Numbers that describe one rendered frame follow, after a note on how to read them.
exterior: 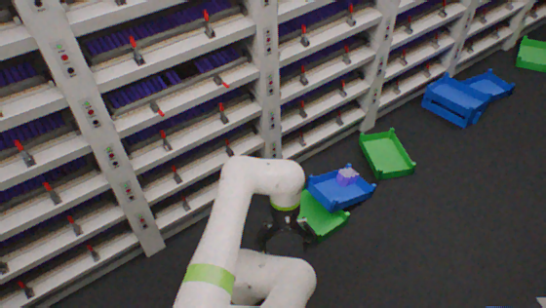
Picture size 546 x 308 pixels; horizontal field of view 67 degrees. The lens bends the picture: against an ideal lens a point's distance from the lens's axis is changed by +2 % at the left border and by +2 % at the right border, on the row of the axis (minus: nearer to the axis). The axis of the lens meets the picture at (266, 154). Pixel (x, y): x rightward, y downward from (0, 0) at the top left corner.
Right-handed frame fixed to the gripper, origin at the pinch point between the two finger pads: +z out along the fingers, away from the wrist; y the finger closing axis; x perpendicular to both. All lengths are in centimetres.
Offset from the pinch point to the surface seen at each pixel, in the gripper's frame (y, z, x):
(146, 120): -45, -29, 41
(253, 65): -4, -33, 67
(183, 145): -35, -10, 48
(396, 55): 79, -1, 121
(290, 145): 14, 25, 82
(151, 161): -47, -9, 41
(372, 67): 60, -6, 102
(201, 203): -34, 30, 51
